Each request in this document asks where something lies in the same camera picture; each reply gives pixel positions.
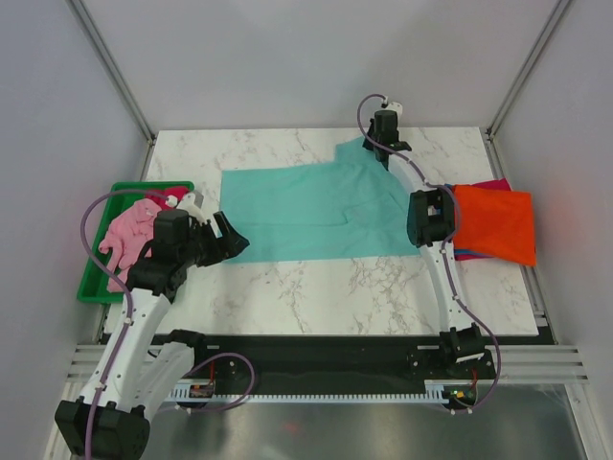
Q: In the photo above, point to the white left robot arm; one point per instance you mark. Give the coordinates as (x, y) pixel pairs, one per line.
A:
(111, 417)

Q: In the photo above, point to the blue folded t shirt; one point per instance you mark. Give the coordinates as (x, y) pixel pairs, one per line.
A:
(470, 218)

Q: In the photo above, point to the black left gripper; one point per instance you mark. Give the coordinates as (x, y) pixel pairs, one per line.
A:
(228, 245)

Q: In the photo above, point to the orange folded t shirt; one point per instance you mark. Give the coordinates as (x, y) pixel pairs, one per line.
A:
(509, 234)

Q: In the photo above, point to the magenta t shirt in bin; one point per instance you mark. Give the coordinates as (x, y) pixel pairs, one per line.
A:
(168, 198)

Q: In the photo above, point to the white slotted cable duct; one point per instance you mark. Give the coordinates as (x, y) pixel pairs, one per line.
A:
(432, 391)

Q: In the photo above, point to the pink t shirt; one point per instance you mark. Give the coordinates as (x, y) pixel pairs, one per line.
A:
(127, 234)

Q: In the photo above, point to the teal t shirt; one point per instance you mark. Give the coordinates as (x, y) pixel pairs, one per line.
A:
(347, 208)

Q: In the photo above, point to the magenta folded t shirt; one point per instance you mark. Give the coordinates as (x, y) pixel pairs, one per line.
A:
(463, 254)

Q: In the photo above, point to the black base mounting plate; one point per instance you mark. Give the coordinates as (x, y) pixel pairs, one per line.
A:
(233, 370)

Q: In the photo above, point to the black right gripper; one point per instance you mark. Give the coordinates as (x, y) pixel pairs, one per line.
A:
(367, 145)

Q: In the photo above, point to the green plastic bin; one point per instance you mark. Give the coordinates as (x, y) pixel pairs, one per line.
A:
(96, 287)

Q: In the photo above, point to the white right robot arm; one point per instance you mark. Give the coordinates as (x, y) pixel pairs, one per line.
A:
(431, 224)

